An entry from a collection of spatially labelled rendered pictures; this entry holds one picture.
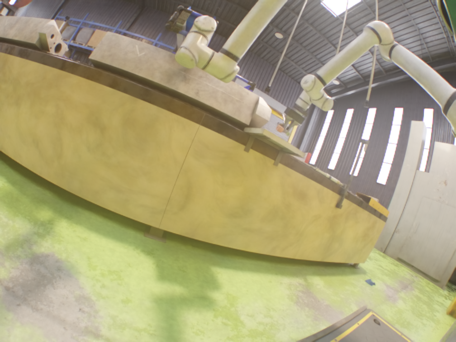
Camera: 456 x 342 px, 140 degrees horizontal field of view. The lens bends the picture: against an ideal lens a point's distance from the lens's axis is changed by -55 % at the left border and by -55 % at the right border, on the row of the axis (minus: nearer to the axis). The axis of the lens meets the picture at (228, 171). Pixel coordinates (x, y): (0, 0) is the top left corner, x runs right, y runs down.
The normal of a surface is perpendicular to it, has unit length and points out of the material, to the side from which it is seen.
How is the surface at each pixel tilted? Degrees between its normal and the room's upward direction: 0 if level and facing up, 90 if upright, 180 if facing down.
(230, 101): 80
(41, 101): 90
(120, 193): 90
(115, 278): 0
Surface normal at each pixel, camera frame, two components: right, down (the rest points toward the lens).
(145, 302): 0.40, -0.91
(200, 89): 0.34, 0.04
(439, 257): -0.87, -0.36
